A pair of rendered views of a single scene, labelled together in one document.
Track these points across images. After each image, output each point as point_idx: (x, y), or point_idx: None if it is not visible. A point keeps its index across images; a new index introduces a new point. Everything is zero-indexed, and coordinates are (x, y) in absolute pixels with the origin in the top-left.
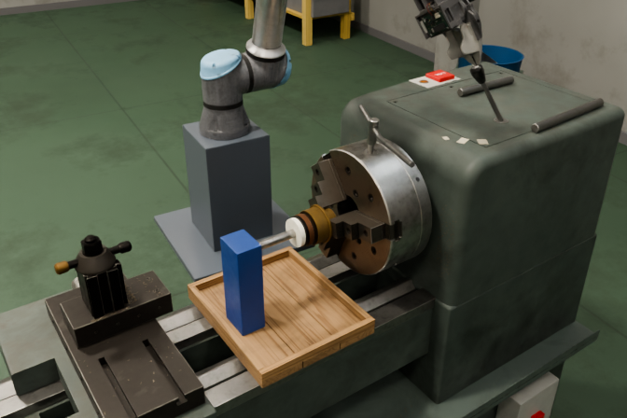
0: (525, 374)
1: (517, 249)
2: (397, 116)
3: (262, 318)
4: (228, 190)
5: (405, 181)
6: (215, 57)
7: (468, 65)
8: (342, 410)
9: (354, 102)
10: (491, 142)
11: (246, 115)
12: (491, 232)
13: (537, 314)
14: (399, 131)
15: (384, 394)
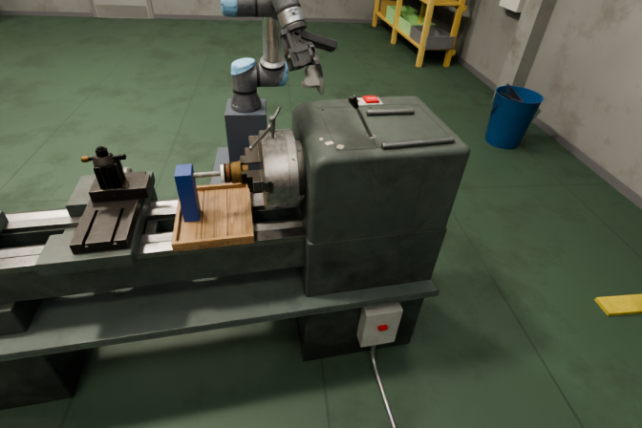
0: (371, 299)
1: (365, 222)
2: (311, 118)
3: (197, 216)
4: (239, 141)
5: (283, 160)
6: (239, 61)
7: (400, 96)
8: (253, 281)
9: (300, 104)
10: (345, 148)
11: (257, 100)
12: (338, 205)
13: (392, 267)
14: (305, 128)
15: (282, 281)
